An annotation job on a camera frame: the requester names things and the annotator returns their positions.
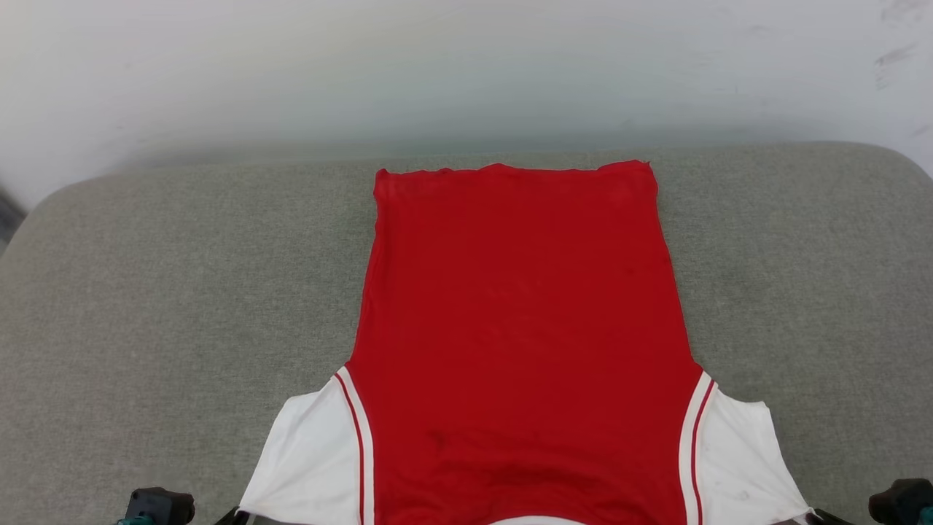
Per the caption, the red and white sports jersey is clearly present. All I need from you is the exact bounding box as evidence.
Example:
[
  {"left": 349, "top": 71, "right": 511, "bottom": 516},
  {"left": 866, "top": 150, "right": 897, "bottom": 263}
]
[{"left": 238, "top": 159, "right": 816, "bottom": 525}]

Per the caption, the grey fabric sofa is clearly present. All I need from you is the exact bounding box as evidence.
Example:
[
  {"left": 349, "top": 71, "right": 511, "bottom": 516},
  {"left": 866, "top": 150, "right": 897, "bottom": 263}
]
[{"left": 0, "top": 141, "right": 933, "bottom": 525}]

